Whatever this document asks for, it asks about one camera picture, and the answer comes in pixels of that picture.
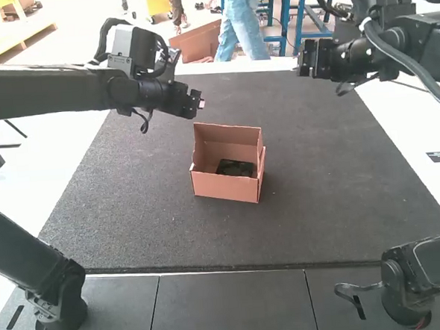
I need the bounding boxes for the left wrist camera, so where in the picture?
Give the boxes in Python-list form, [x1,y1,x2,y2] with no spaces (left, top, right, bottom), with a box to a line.
[104,19,184,91]

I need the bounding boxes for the black square fan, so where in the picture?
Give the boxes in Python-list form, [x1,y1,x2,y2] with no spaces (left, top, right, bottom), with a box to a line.
[214,155,255,179]

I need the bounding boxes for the wooden pallet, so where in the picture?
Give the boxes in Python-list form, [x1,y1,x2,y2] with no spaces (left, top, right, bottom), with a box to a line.
[0,0,60,63]

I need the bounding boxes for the dark base panel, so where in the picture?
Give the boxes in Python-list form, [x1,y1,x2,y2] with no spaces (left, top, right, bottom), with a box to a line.
[144,265,321,330]
[304,259,440,330]
[0,272,163,330]

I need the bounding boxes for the blue metal frame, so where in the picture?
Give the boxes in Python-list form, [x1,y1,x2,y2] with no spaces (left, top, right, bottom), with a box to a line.
[221,0,341,60]

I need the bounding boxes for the cardboard box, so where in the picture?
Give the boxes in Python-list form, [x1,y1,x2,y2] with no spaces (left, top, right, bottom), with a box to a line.
[186,117,270,208]

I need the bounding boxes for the black mat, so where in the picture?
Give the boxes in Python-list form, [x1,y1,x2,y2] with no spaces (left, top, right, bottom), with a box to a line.
[29,58,440,284]

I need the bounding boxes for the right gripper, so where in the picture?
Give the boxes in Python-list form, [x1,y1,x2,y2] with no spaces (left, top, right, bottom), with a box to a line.
[295,37,338,81]

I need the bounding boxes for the person's legs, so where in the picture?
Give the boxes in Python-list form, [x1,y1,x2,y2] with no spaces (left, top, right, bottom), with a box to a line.
[209,0,273,63]
[168,0,191,30]

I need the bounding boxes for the brown cardboard sheet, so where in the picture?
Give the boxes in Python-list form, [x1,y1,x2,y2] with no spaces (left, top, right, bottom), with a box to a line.
[168,18,225,66]

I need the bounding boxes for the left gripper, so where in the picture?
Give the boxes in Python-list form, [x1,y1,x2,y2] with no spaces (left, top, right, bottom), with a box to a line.
[164,78,204,121]

